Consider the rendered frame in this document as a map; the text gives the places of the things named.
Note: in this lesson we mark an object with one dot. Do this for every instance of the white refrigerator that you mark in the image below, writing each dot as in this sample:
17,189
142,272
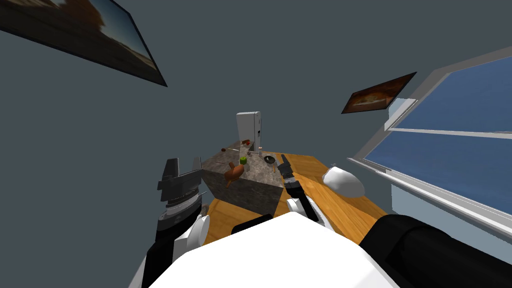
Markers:
248,128

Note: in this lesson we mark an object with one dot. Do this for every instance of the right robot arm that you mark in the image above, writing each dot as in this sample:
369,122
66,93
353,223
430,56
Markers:
432,256

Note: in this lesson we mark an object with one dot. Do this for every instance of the white framed window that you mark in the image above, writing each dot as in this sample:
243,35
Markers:
460,160

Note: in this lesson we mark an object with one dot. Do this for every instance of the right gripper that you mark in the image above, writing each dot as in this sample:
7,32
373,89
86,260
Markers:
286,171

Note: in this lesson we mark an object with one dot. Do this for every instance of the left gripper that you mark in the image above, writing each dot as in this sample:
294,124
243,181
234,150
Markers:
180,184

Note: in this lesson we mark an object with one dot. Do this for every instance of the grey stone counter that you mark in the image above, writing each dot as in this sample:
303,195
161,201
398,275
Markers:
256,188

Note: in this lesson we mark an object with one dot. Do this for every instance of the black pan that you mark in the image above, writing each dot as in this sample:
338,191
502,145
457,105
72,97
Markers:
269,159

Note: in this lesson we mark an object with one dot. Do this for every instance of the small orange framed picture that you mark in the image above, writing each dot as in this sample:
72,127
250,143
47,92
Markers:
378,94

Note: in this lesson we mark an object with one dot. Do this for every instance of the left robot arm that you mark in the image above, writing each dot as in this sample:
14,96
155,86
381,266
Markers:
176,218

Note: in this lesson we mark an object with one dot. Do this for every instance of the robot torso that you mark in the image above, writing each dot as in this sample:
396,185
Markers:
280,256

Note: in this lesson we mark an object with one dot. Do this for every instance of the white rounded shape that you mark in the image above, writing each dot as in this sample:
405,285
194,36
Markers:
343,182

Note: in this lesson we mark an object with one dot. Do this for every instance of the green apple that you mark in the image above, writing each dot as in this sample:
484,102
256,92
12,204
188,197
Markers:
243,160

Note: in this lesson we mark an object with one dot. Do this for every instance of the large dark framed picture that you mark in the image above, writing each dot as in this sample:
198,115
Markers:
76,32

